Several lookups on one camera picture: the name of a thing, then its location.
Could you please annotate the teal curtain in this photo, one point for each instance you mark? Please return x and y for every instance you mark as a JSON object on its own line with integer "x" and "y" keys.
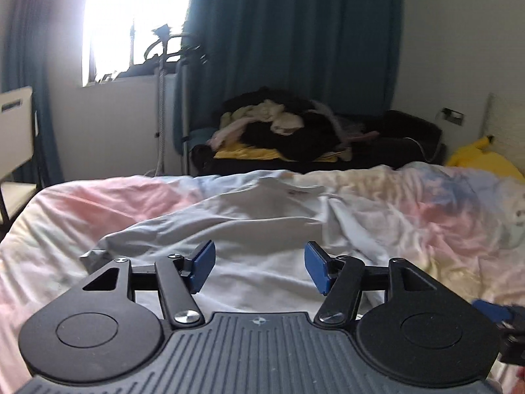
{"x": 41, "y": 47}
{"x": 344, "y": 53}

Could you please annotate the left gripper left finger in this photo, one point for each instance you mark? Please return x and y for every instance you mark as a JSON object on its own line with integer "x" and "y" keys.
{"x": 179, "y": 278}

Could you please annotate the white folding chair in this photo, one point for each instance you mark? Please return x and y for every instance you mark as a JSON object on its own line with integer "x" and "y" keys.
{"x": 18, "y": 133}

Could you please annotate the white t-shirt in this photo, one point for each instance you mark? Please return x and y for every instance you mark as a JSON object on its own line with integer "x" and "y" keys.
{"x": 259, "y": 230}

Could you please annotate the wall power outlet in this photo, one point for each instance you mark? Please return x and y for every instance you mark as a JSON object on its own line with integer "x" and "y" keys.
{"x": 451, "y": 116}

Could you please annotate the pastel tie-dye bed sheet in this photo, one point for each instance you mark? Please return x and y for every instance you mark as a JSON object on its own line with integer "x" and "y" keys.
{"x": 464, "y": 227}

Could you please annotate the yellow plush toy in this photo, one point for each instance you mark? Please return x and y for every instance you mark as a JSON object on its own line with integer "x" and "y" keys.
{"x": 478, "y": 155}

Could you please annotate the pile of clothes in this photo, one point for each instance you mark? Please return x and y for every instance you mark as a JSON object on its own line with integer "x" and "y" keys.
{"x": 272, "y": 124}

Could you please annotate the white pillow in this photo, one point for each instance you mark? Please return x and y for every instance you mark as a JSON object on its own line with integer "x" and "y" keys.
{"x": 504, "y": 121}

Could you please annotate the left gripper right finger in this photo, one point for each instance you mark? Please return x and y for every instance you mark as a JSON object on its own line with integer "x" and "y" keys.
{"x": 338, "y": 280}

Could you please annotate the left teal curtain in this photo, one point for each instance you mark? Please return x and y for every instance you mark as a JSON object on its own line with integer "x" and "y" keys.
{"x": 41, "y": 47}

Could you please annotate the black open suitcase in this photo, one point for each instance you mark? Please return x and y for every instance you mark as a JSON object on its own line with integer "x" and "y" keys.
{"x": 402, "y": 139}

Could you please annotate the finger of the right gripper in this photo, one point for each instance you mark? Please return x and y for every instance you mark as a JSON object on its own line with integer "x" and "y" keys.
{"x": 496, "y": 313}

